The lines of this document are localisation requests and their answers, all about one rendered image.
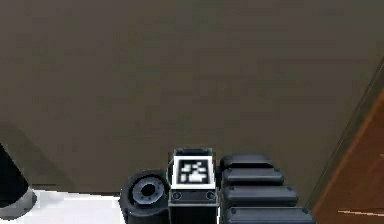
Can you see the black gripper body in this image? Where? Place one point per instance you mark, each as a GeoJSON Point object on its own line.
{"type": "Point", "coordinates": [146, 196]}

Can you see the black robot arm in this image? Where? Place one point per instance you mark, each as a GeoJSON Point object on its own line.
{"type": "Point", "coordinates": [256, 195]}

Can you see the brown wooden door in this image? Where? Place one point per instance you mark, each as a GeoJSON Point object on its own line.
{"type": "Point", "coordinates": [356, 173]}

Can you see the black round post grey base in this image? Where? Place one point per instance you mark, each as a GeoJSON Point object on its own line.
{"type": "Point", "coordinates": [11, 186]}

